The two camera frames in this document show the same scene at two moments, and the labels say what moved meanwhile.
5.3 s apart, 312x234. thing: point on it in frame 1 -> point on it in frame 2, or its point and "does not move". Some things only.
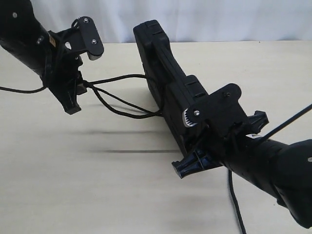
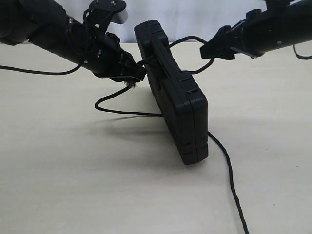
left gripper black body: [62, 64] -> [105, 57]
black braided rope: [159, 113] -> [209, 134]
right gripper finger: [193, 162] -> [217, 51]
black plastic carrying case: [174, 92] does not move
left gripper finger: [81, 84] -> [138, 68]
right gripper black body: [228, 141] -> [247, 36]
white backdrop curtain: [186, 20] does not move
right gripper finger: [257, 121] -> [226, 36]
